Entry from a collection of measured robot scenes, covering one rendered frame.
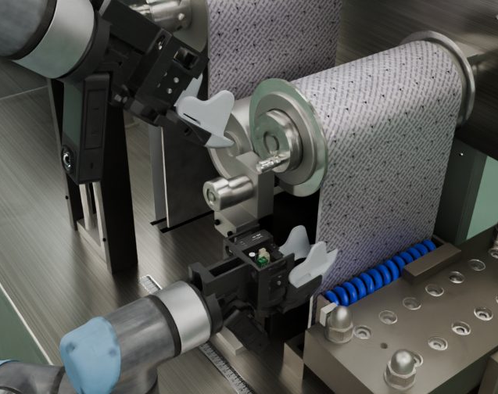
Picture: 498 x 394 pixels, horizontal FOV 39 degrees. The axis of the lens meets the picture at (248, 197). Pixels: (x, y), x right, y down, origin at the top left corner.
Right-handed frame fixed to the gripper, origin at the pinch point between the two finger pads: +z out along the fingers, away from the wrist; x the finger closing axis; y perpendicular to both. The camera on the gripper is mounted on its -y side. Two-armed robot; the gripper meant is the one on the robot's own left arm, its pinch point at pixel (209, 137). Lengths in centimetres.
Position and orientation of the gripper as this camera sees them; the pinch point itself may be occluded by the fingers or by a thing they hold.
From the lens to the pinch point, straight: 75.9
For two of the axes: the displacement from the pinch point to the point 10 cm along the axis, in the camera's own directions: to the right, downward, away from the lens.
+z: 6.1, 2.6, 7.5
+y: 5.4, -8.3, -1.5
